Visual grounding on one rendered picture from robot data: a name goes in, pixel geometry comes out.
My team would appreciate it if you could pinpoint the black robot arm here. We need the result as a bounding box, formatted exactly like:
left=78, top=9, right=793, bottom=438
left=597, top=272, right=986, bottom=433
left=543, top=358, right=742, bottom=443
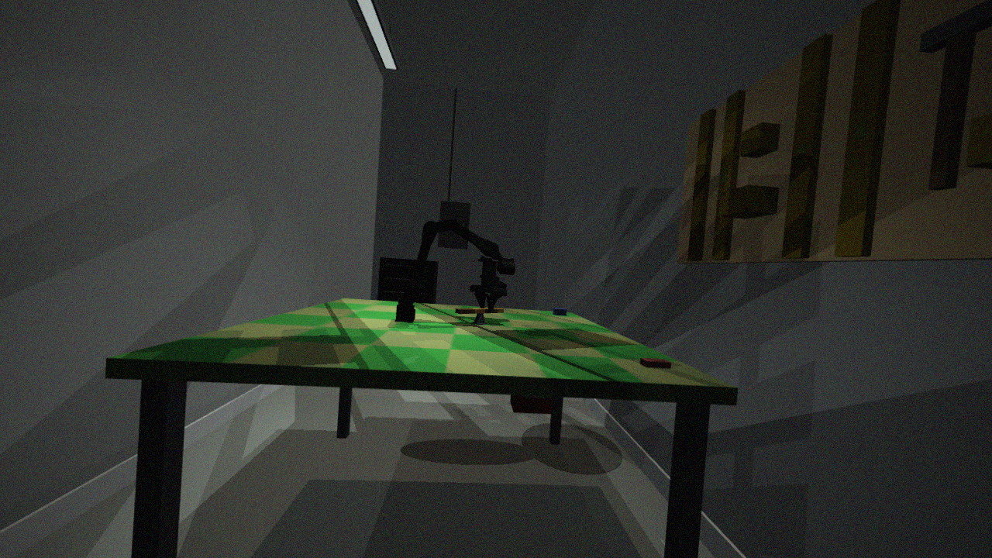
left=395, top=219, right=515, bottom=322

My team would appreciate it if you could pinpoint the reddish-brown flat block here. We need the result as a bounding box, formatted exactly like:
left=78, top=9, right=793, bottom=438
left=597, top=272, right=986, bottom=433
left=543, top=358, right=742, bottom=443
left=640, top=357, right=671, bottom=368

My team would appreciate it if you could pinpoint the orange-brown bar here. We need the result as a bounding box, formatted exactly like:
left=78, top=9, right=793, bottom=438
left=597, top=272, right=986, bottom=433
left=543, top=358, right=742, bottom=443
left=456, top=308, right=504, bottom=314

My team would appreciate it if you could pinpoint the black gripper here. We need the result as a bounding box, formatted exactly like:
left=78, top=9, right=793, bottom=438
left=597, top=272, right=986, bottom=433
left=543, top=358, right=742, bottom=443
left=470, top=273, right=507, bottom=312

